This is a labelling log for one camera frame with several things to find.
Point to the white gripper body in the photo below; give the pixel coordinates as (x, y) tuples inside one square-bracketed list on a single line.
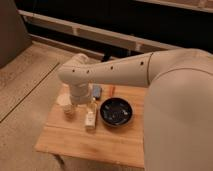
[(80, 94)]

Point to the white plastic bottle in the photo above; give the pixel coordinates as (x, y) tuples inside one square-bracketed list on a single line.
[(90, 118)]

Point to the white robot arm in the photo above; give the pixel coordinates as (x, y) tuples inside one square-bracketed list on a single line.
[(178, 106)]

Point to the dark ceramic bowl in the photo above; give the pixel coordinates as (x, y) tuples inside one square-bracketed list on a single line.
[(116, 111)]

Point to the white paper cup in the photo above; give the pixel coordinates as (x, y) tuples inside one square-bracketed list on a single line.
[(64, 102)]

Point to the wooden table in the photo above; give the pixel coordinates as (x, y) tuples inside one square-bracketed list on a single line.
[(117, 145)]

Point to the white window rail frame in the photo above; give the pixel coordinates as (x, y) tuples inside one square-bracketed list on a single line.
[(95, 34)]

